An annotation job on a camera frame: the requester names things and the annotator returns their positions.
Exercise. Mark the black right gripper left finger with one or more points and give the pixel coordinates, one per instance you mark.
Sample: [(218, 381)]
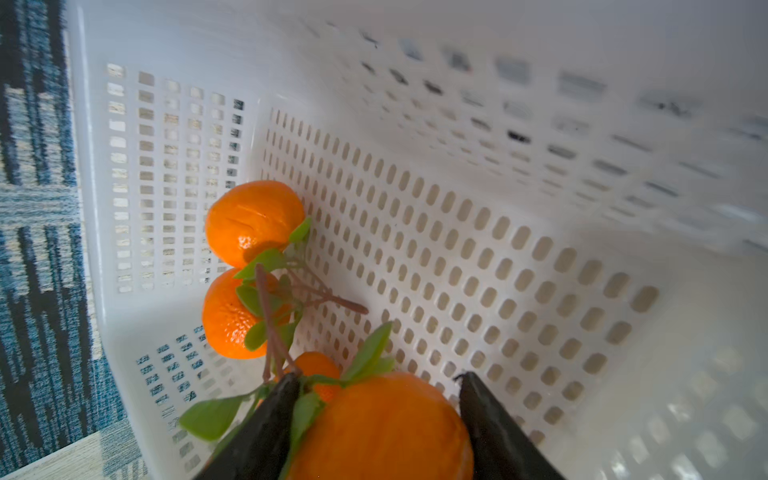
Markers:
[(260, 447)]

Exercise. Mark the orange container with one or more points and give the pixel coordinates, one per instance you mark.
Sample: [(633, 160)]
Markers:
[(316, 363), (394, 426)]

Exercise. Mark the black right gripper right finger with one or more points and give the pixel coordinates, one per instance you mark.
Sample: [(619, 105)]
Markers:
[(501, 449)]

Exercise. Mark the white plastic perforated basket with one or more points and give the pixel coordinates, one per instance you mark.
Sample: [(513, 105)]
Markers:
[(568, 198)]

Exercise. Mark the orange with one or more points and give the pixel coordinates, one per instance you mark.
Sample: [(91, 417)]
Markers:
[(226, 321), (251, 218)]

